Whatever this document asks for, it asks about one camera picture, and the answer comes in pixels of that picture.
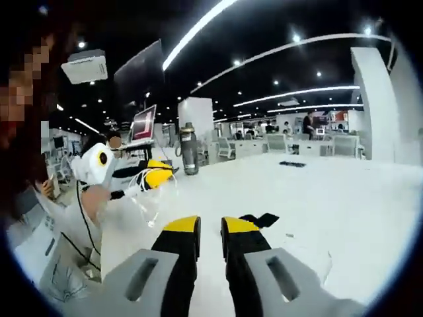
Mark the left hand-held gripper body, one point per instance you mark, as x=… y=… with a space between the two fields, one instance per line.
x=91 y=170

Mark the long white ceiling light strip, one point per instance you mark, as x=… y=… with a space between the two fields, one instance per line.
x=198 y=29

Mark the ceiling air conditioner unit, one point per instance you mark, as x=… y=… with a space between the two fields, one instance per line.
x=86 y=67

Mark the person's floral printed shirt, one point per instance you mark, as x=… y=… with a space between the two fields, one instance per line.
x=66 y=280

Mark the dark hanging display panel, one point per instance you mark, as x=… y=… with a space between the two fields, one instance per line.
x=138 y=76

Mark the person's left hand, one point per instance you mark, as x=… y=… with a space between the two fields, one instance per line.
x=94 y=203

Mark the dark grey water bottle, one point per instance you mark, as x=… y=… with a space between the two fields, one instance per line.
x=189 y=152

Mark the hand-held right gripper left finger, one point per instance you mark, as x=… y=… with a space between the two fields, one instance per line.
x=158 y=280

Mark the white pillar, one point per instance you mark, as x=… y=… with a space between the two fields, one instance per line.
x=196 y=115
x=373 y=105

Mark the person's dark hair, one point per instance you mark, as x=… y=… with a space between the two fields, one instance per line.
x=23 y=171

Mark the silver monitor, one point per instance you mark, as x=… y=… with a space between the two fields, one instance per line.
x=143 y=123

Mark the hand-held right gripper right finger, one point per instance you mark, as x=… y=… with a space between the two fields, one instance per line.
x=257 y=280

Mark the monitor stand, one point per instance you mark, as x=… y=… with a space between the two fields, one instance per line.
x=138 y=143

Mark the white desktop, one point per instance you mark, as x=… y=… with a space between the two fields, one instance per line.
x=297 y=204

